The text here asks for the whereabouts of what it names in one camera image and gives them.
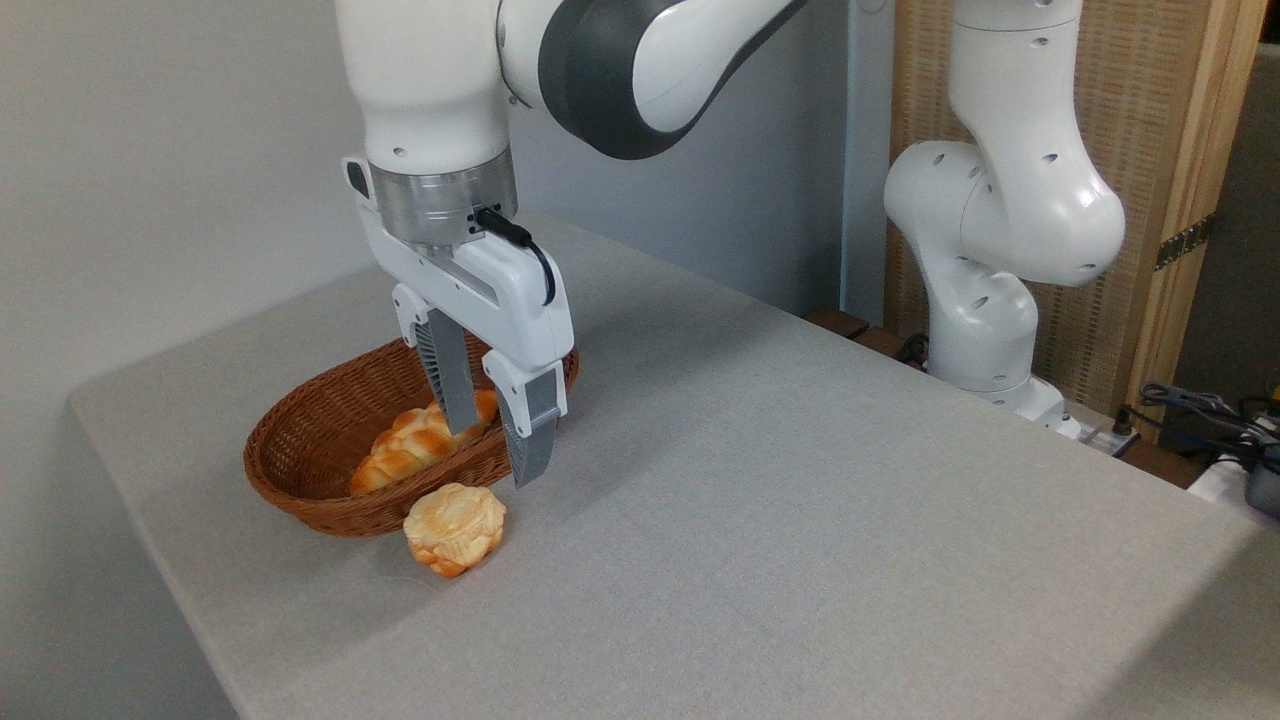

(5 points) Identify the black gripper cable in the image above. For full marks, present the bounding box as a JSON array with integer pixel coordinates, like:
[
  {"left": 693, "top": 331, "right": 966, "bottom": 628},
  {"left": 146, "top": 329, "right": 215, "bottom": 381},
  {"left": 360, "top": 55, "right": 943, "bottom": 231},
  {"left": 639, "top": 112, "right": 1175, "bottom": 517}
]
[{"left": 473, "top": 207, "right": 557, "bottom": 307}]

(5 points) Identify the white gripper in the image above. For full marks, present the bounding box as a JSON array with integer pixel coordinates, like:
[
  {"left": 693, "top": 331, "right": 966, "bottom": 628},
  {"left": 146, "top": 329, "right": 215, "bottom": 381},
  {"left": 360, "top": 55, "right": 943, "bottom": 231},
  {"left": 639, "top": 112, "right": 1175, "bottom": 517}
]
[{"left": 343, "top": 156, "right": 575, "bottom": 489}]

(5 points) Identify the bundle of black cables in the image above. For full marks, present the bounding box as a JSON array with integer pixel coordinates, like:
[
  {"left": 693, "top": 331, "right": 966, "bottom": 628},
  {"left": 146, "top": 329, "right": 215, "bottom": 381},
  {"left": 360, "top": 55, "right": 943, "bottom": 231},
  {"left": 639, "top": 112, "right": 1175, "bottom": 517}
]
[{"left": 1120, "top": 380, "right": 1280, "bottom": 471}]

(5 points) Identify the metal screen hinge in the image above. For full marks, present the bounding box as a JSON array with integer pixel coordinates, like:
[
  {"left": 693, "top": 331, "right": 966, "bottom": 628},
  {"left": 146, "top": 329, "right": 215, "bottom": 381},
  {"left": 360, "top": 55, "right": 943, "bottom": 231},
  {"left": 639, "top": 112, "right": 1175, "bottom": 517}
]
[{"left": 1155, "top": 213, "right": 1217, "bottom": 271}]

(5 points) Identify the round bread bun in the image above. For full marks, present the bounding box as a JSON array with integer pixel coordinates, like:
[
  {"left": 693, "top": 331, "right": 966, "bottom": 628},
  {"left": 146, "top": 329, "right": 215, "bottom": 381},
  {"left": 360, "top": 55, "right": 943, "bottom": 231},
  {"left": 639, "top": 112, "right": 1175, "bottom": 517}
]
[{"left": 403, "top": 483, "right": 508, "bottom": 579}]

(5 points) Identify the brown wicker basket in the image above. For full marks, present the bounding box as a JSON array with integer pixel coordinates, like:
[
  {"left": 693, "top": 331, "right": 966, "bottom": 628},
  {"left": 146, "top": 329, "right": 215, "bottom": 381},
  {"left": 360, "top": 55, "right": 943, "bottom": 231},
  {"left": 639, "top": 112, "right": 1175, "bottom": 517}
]
[{"left": 243, "top": 335, "right": 581, "bottom": 538}]

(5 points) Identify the wooden woven screen panel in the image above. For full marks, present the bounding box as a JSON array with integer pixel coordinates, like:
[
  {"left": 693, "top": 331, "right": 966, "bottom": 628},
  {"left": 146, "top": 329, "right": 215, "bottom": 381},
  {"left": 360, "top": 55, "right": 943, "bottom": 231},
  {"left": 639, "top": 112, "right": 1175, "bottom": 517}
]
[{"left": 885, "top": 0, "right": 1269, "bottom": 441}]

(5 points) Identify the braided bread loaf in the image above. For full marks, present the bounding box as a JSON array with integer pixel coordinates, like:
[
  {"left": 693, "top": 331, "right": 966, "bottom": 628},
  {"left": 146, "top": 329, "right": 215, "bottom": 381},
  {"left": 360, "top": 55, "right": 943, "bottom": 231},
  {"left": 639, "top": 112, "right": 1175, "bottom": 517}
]
[{"left": 350, "top": 388, "right": 499, "bottom": 497}]

